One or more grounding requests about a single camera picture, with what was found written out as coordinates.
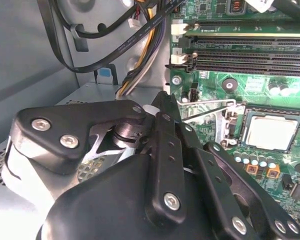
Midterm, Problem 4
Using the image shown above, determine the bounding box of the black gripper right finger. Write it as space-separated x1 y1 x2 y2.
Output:
169 94 300 240

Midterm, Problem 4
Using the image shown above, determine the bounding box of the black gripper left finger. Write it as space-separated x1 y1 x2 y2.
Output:
8 91 189 228

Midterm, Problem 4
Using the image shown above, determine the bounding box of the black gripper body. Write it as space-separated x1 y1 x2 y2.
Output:
36 154 225 240

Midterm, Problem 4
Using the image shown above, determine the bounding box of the silver CPU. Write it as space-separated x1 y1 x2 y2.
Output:
241 112 300 153

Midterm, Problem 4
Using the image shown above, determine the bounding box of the wire locking lever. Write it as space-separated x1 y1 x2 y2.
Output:
176 98 238 106

